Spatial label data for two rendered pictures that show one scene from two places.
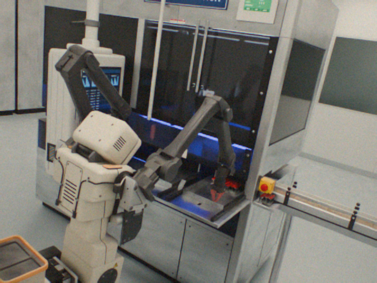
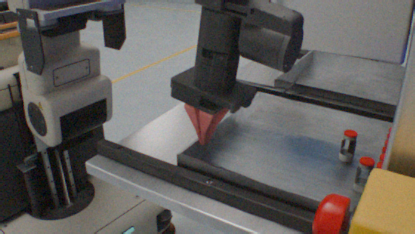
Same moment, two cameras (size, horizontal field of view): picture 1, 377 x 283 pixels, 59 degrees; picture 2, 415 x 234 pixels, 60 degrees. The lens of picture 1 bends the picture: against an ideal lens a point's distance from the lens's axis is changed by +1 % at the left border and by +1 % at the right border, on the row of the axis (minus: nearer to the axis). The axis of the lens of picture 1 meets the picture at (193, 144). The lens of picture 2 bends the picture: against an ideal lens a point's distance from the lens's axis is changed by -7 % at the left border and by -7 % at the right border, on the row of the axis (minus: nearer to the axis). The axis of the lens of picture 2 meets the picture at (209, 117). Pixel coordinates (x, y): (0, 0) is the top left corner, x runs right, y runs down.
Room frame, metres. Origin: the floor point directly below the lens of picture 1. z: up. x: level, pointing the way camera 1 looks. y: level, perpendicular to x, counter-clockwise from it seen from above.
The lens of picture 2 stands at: (1.65, -0.65, 1.19)
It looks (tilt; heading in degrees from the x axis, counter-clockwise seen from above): 26 degrees down; 92
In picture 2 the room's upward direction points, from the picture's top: straight up
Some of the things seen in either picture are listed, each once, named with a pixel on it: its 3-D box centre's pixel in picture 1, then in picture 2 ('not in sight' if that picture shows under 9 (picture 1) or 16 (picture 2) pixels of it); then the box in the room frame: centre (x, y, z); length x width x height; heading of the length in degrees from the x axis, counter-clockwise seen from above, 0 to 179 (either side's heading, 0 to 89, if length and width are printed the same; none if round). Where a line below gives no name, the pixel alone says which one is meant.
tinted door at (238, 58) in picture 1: (231, 85); not in sight; (1.93, -0.16, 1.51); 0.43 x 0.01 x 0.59; 60
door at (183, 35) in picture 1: (169, 71); not in sight; (2.16, 0.23, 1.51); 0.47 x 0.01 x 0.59; 60
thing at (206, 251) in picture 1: (157, 186); not in sight; (2.73, 0.26, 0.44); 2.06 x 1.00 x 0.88; 60
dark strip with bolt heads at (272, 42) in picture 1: (257, 111); not in sight; (1.83, -0.32, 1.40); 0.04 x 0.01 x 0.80; 60
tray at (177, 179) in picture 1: (170, 172); (367, 84); (1.97, 0.12, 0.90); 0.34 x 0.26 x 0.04; 150
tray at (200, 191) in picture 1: (216, 191); (324, 155); (1.80, -0.18, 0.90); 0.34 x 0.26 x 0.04; 150
